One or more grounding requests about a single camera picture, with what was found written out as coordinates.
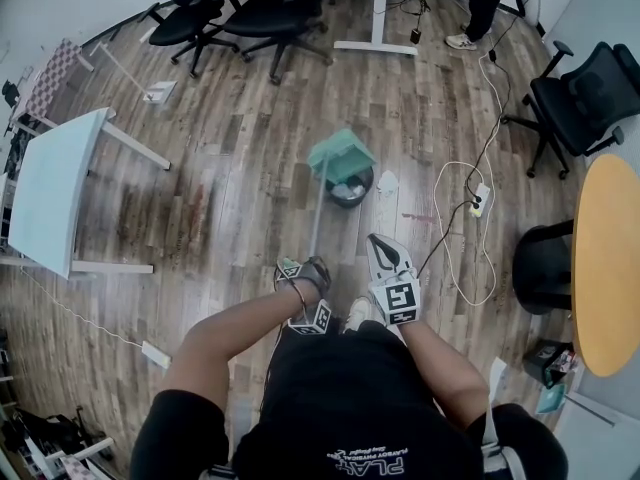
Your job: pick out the crumpled white paper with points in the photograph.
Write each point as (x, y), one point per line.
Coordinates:
(387, 183)

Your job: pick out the teal plastic tray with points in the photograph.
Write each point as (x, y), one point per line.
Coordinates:
(551, 399)

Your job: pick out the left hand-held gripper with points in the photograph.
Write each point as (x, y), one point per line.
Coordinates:
(315, 318)

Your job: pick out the person's black printed shirt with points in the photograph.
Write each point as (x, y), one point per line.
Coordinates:
(350, 408)

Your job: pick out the black round trash can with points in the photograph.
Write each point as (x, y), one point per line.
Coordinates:
(364, 188)

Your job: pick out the white paper waste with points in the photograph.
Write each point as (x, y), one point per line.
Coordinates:
(350, 190)

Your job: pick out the black round stool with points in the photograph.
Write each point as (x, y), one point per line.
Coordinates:
(542, 268)

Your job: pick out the person's left forearm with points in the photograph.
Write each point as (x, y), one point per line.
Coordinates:
(235, 328)

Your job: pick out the white rectangular table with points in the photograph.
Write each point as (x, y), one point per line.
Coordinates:
(55, 193)

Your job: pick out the black power adapter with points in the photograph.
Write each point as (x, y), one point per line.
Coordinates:
(415, 36)

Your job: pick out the person's white shoe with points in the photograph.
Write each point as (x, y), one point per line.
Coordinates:
(358, 313)

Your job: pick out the white flat mop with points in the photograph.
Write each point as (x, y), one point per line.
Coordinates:
(159, 92)

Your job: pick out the checkered pink board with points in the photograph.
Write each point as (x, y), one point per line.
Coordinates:
(52, 80)

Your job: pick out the black tripod gear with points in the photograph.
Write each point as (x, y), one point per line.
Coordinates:
(55, 430)

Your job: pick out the person's right forearm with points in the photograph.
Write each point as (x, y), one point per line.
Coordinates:
(440, 363)

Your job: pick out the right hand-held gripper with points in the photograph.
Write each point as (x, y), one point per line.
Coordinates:
(400, 299)

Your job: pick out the black storage box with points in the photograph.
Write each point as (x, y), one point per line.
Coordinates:
(547, 360)

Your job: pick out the white flat power strip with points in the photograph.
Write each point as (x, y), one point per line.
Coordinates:
(156, 354)

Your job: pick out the white paper sheet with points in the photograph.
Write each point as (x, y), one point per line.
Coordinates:
(497, 380)

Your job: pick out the white standing desk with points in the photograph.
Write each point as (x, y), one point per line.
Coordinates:
(381, 8)

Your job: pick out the black office chair with armrests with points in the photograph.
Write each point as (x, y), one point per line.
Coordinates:
(585, 103)

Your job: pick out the yellow round table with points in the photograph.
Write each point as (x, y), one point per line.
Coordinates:
(607, 268)

